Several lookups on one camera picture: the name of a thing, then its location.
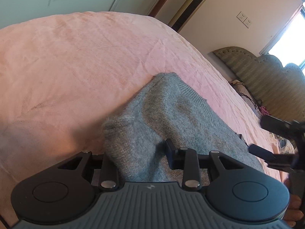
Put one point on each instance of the white wall socket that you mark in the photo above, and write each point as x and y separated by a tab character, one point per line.
241	15
248	23

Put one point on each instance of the pink fleece blanket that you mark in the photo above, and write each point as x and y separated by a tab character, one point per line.
71	64

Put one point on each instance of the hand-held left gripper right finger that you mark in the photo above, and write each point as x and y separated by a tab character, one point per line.
170	151

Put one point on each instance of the person's right hand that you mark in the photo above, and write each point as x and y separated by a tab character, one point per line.
295	210

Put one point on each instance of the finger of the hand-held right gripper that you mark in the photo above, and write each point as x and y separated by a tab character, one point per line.
269	156
274	125

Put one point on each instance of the green tufted headboard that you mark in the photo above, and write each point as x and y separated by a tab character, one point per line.
264	76

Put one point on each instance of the grey knit sweater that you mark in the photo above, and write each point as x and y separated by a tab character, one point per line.
166	114

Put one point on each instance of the gold tower air conditioner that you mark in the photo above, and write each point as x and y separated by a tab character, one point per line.
190	4

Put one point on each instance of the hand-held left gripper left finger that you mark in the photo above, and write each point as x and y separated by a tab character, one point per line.
109	169

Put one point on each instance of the bright window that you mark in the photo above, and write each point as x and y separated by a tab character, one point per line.
289	38

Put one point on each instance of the patterned pillow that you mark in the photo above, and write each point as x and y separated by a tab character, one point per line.
284	144

